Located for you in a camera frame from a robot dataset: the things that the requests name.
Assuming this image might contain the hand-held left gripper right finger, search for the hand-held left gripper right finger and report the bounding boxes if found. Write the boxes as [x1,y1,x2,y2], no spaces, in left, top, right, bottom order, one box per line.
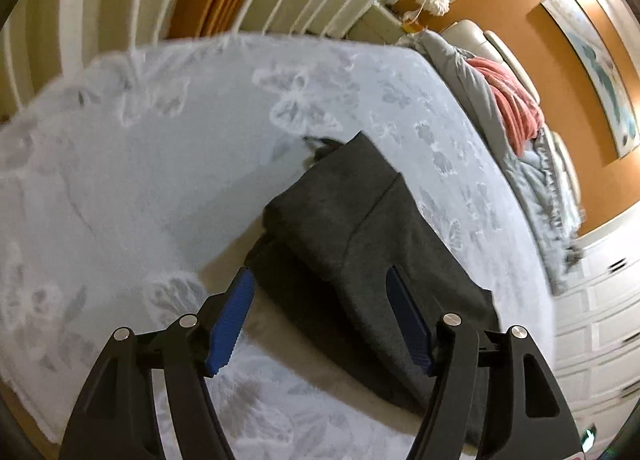
[385,265,583,460]

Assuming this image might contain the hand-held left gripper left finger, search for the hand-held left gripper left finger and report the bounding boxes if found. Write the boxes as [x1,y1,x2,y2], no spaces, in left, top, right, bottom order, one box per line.
[59,267,257,460]

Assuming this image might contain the dark grey pants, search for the dark grey pants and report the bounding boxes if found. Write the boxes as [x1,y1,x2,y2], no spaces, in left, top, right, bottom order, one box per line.
[245,130,502,446]

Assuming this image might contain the butterfly print bedsheet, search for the butterfly print bedsheet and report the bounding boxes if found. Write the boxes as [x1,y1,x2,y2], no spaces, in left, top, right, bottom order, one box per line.
[0,33,558,460]

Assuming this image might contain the crumpled grey cloth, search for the crumpled grey cloth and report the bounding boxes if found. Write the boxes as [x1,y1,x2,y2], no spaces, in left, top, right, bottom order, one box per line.
[562,237,586,271]

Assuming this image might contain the white wardrobe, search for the white wardrobe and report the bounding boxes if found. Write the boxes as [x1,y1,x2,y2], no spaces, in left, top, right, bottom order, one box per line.
[552,205,640,460]

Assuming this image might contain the pink blanket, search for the pink blanket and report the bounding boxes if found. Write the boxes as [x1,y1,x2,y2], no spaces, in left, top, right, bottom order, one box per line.
[467,56,546,153]

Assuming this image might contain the grey duvet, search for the grey duvet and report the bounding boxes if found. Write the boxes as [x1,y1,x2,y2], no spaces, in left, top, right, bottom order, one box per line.
[400,28,586,296]

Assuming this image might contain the white nightstand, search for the white nightstand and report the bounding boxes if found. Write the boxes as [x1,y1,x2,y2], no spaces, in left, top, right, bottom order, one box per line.
[347,3,408,44]

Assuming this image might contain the framed wall picture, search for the framed wall picture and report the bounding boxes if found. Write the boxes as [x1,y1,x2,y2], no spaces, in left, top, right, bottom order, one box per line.
[540,0,640,160]

